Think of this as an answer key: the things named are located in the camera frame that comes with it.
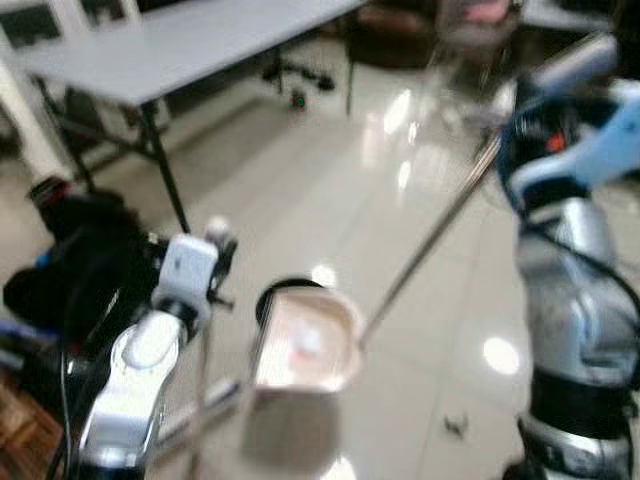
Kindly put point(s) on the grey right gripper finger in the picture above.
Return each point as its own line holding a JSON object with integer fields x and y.
{"x": 575, "y": 65}

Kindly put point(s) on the broom with metal stick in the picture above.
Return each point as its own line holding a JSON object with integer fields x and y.
{"x": 203, "y": 380}

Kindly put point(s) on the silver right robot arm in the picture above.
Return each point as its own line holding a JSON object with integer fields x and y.
{"x": 575, "y": 320}

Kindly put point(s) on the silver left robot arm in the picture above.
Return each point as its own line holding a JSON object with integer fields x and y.
{"x": 140, "y": 370}

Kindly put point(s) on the small black floor object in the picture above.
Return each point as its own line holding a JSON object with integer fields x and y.
{"x": 297, "y": 99}

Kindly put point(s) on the chair with pink cushion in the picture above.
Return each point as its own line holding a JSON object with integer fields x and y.
{"x": 485, "y": 20}

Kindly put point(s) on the white long strip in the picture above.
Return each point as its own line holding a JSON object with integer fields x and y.
{"x": 215, "y": 400}

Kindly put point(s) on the black bag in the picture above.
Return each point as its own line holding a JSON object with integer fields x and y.
{"x": 80, "y": 260}

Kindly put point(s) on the brown sofa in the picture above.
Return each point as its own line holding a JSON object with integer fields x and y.
{"x": 390, "y": 35}

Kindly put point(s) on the black wheeled chair base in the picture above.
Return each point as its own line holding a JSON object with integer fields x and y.
{"x": 300, "y": 78}

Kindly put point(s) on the grey folding table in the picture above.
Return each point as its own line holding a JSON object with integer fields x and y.
{"x": 180, "y": 45}

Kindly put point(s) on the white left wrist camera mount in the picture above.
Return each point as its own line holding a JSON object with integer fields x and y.
{"x": 188, "y": 268}

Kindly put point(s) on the light blue right wrist camera mount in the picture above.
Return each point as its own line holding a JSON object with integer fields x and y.
{"x": 600, "y": 135}

